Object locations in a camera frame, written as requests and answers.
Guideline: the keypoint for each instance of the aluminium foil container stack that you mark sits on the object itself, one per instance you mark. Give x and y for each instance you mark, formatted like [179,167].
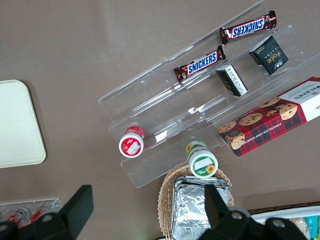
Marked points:
[190,207]

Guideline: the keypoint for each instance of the white rectangular plastic bin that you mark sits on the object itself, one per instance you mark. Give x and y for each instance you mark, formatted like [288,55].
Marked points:
[282,213]

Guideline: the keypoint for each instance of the green lidded snack cup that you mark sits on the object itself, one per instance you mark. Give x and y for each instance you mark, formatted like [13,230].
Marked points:
[203,163]

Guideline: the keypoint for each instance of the clear acrylic stepped riser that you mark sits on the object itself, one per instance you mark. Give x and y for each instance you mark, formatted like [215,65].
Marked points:
[155,110]
[250,105]

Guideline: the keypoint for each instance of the black box with gold lettering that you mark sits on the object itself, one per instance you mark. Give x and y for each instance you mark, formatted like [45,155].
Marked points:
[271,56]

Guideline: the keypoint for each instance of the red lidded snack cup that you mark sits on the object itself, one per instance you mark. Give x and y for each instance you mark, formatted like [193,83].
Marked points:
[131,145]

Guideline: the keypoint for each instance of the red tartan cookie box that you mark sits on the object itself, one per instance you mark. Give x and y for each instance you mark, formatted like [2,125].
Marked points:
[270,120]

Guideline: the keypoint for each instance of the oval light wicker basket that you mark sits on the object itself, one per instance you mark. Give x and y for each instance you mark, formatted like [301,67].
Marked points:
[165,197]

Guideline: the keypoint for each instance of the brown Snickers bar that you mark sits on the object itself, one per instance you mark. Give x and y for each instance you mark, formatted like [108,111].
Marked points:
[248,27]
[200,64]

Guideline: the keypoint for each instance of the clear bag of puffed snacks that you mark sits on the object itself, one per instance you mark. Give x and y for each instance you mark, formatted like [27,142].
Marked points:
[298,225]

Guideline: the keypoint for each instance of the cream plastic serving tray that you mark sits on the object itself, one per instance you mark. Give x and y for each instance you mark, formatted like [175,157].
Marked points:
[17,125]

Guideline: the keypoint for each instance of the red cola bottle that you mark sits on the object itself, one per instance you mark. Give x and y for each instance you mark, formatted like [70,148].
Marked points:
[21,214]
[38,216]

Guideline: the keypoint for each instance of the clear acrylic bottle rack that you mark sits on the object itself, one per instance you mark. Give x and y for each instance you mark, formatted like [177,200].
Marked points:
[50,202]

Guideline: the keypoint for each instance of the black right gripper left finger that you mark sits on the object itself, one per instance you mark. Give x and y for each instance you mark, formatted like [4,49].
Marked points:
[80,205]

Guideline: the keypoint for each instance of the black box with white label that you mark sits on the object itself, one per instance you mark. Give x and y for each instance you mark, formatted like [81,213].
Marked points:
[232,80]

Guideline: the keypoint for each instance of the teal snack packet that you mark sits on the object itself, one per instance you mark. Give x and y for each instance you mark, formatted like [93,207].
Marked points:
[312,227]

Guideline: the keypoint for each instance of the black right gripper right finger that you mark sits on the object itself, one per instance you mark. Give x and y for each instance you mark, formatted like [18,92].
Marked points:
[217,207]

